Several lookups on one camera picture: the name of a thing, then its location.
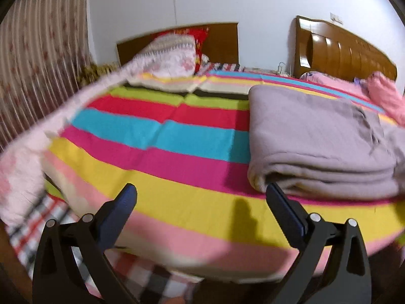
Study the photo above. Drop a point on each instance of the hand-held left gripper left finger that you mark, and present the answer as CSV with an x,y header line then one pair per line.
x,y
118,210

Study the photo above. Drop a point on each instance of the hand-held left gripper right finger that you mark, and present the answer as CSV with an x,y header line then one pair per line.
x,y
286,212

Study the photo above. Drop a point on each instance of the purple pants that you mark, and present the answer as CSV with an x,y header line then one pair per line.
x,y
310,139

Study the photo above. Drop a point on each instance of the colourful striped blanket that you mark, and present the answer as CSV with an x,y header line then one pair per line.
x,y
189,196

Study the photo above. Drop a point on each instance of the plaid bed sheet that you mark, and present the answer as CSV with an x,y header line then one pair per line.
x,y
31,228

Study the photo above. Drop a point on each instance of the pink floral quilt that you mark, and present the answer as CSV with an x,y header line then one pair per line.
x,y
22,171

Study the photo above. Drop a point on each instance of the pink purple floral pillow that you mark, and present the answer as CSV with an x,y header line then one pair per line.
x,y
310,76

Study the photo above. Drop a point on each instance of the tiger print blanket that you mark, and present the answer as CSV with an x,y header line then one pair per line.
x,y
95,74

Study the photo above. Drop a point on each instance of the pink bed sheet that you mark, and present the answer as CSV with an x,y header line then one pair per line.
x,y
345,85

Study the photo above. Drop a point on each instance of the white power strip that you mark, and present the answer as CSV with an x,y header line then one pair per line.
x,y
281,69

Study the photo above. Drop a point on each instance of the nightstand with floral cover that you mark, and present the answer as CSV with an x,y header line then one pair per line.
x,y
253,69

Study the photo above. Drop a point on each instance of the small purple item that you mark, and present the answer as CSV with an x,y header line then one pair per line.
x,y
361,81

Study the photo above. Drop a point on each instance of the plain pink quilt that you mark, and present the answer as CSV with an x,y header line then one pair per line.
x,y
389,98

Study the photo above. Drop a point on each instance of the carved glossy wooden headboard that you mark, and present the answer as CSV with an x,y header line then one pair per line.
x,y
341,53

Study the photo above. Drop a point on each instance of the pink floral curtain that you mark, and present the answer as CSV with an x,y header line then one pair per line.
x,y
38,53

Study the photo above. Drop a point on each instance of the plain dark wooden headboard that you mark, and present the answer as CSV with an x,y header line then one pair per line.
x,y
221,44

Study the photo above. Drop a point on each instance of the red floral pillow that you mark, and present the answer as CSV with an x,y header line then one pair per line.
x,y
201,38

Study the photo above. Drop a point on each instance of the wooden bed frame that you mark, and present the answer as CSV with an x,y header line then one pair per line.
x,y
12,266

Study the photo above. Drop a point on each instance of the white wall outlet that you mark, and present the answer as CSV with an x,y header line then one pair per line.
x,y
336,18

